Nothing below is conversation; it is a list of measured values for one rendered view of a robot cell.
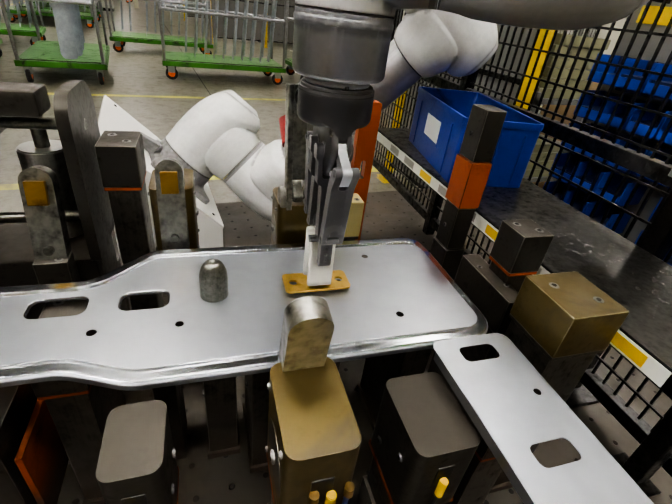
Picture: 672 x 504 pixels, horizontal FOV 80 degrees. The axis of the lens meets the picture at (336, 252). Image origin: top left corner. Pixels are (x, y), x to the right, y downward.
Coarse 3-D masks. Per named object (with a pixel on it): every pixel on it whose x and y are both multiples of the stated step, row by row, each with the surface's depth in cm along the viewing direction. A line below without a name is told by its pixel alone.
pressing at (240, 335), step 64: (192, 256) 55; (256, 256) 56; (384, 256) 60; (0, 320) 41; (64, 320) 42; (128, 320) 43; (192, 320) 44; (256, 320) 45; (384, 320) 48; (448, 320) 49; (0, 384) 36; (128, 384) 37
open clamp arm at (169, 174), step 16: (160, 160) 55; (176, 160) 55; (160, 176) 54; (176, 176) 54; (160, 192) 55; (176, 192) 55; (160, 208) 56; (176, 208) 56; (160, 224) 56; (176, 224) 57; (176, 240) 57
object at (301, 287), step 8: (336, 272) 54; (288, 280) 51; (296, 280) 51; (304, 280) 51; (336, 280) 52; (344, 280) 52; (288, 288) 50; (296, 288) 50; (304, 288) 50; (312, 288) 50; (320, 288) 50; (328, 288) 51; (336, 288) 51; (344, 288) 51
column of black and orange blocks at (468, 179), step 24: (480, 120) 63; (504, 120) 63; (480, 144) 64; (456, 168) 69; (480, 168) 66; (456, 192) 70; (480, 192) 69; (456, 216) 71; (456, 240) 74; (456, 264) 76
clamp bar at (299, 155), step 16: (288, 96) 53; (288, 112) 54; (288, 128) 55; (304, 128) 56; (288, 144) 56; (304, 144) 57; (288, 160) 56; (304, 160) 58; (288, 176) 57; (304, 176) 59; (288, 192) 58; (304, 192) 60; (288, 208) 59
